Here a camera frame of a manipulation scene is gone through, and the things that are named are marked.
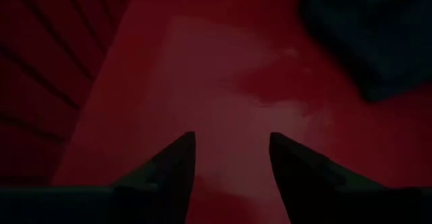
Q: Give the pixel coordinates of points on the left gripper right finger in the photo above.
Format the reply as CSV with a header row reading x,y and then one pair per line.
x,y
303,180

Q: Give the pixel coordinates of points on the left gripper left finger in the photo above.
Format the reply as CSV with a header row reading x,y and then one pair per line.
x,y
165,180

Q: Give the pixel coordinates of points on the red plastic laundry bin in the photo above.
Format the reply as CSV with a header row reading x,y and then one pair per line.
x,y
216,82

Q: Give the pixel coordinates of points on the plain dark navy garment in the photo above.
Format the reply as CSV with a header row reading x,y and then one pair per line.
x,y
378,31

